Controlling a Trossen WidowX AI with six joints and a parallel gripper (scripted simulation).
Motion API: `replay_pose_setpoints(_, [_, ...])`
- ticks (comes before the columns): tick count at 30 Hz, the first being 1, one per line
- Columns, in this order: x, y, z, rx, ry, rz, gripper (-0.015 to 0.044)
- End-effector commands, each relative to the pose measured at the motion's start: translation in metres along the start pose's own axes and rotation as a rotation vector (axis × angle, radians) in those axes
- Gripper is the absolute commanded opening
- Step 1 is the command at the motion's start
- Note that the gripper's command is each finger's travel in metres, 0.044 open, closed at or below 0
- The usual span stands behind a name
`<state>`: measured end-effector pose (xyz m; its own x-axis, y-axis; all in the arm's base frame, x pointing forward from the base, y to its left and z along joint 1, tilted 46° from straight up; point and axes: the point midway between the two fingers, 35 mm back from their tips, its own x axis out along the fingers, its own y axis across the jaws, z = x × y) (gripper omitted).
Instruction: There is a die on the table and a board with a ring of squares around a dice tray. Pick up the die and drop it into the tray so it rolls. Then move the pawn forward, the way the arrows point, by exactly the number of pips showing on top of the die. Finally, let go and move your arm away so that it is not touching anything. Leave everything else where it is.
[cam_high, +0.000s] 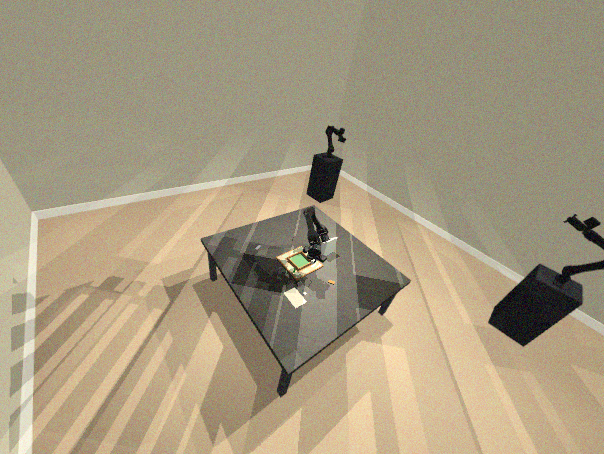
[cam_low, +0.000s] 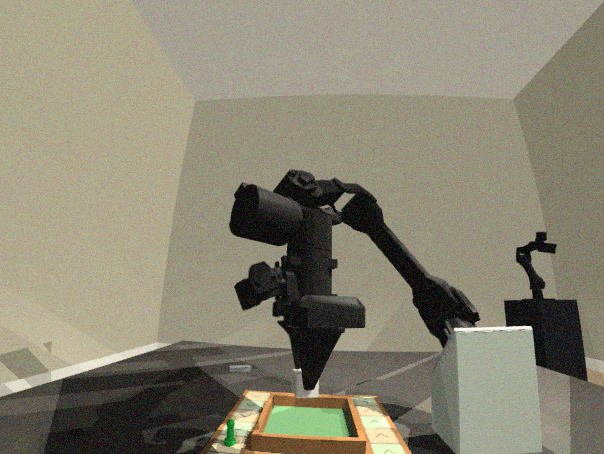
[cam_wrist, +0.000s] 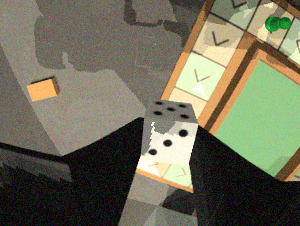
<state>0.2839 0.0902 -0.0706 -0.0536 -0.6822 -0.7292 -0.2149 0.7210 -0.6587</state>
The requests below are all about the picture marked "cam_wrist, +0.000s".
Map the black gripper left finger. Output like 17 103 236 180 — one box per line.
0 117 145 226

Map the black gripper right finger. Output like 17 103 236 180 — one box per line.
188 125 300 226

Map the white die with black pips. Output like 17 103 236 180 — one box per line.
141 98 198 166

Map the green pawn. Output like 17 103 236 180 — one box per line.
264 16 292 32

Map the orange rectangular block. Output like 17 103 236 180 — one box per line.
27 77 60 101

